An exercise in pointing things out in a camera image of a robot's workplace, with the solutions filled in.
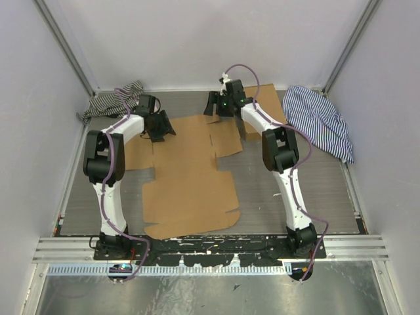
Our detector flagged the perforated cable duct strip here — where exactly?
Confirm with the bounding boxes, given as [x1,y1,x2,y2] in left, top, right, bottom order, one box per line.
[46,263,292,276]

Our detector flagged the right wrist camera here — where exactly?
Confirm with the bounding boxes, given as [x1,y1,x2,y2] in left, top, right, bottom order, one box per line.
[219,73,244,96]

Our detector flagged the blue white striped cloth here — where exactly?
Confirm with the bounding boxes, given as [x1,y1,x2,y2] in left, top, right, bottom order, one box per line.
[282,85,354,163]

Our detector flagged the aluminium rail frame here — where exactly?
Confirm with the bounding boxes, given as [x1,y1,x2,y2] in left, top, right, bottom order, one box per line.
[33,234,389,266]

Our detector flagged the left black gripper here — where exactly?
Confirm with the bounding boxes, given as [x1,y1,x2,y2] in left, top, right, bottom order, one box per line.
[147,111,176,144]

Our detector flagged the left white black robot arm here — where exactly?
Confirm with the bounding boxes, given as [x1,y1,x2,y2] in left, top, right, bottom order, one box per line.
[83,110,176,261]

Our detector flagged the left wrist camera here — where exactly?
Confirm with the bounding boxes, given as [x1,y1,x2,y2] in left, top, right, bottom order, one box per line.
[133,94,161,117]

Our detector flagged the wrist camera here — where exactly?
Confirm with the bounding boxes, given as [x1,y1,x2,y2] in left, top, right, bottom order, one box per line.
[219,73,244,96]
[133,94,161,117]

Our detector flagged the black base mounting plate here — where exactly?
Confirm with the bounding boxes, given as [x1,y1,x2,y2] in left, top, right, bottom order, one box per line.
[89,234,314,267]

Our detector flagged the grey striped cloth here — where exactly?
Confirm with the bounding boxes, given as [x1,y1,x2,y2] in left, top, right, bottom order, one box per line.
[76,80,144,125]

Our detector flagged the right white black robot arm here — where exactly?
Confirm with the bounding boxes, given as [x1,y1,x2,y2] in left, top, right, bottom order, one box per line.
[203,91,317,259]

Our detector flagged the folded brown cardboard box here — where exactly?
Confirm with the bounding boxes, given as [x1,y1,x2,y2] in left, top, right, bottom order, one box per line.
[241,83,287,141]

